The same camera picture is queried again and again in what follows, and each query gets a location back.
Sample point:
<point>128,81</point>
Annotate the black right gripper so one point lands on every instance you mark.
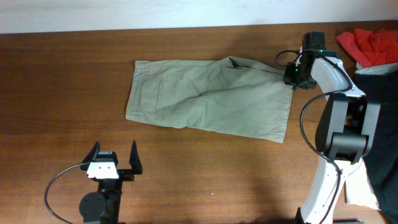
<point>290,76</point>

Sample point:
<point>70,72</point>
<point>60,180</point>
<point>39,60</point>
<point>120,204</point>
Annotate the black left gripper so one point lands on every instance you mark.
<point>125,171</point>

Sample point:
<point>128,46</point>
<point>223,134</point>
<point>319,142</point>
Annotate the khaki green shorts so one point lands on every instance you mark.
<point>234,95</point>

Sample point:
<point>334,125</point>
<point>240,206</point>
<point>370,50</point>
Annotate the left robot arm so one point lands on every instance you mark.
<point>102,206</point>

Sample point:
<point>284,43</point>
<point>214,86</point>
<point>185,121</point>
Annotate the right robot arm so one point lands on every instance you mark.
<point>344,135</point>

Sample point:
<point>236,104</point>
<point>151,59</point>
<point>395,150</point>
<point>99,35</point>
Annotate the red cloth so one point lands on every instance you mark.
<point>370,48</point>

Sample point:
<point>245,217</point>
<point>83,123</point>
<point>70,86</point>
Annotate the dark navy garment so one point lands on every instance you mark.
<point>381,162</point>

